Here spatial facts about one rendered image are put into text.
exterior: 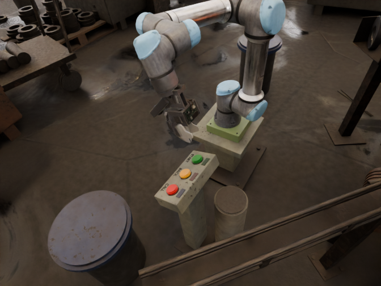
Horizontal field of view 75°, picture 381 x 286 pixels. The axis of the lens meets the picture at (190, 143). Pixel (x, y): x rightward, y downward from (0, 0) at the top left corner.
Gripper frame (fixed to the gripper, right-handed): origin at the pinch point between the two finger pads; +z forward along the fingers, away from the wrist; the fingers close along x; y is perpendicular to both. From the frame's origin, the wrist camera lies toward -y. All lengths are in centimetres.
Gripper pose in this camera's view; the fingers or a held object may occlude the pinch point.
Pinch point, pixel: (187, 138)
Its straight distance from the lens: 85.7
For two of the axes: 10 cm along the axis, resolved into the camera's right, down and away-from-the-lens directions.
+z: 3.6, 7.6, 5.5
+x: 5.5, -6.4, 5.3
